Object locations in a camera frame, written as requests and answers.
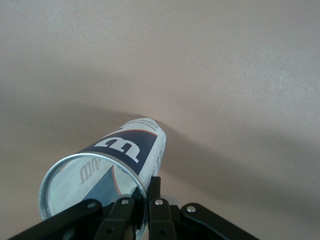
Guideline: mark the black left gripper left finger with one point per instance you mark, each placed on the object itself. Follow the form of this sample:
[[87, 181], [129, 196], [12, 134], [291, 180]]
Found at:
[[75, 218]]

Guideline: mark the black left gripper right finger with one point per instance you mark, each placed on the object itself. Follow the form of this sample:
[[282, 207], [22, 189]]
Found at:
[[175, 225]]

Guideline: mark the white blue tennis ball can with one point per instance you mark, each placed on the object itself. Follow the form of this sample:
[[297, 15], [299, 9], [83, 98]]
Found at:
[[125, 147]]

